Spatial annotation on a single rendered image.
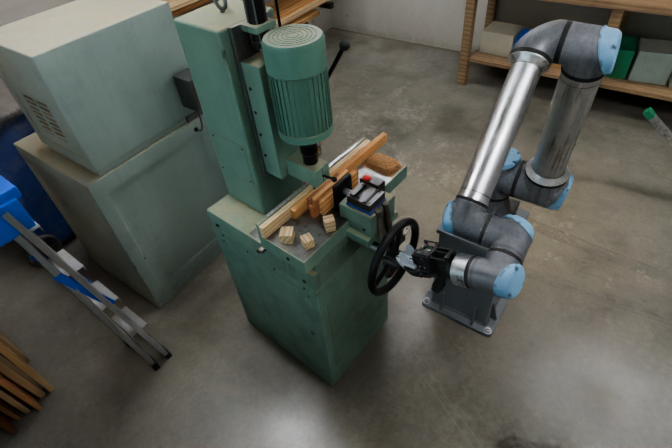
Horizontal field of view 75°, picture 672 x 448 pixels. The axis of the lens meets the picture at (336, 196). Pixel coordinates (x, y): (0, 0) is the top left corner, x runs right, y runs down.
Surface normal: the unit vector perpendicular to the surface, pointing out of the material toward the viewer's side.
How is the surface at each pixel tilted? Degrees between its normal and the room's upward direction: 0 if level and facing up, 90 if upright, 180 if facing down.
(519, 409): 0
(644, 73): 90
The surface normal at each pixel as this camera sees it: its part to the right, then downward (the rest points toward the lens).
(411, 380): -0.07, -0.74
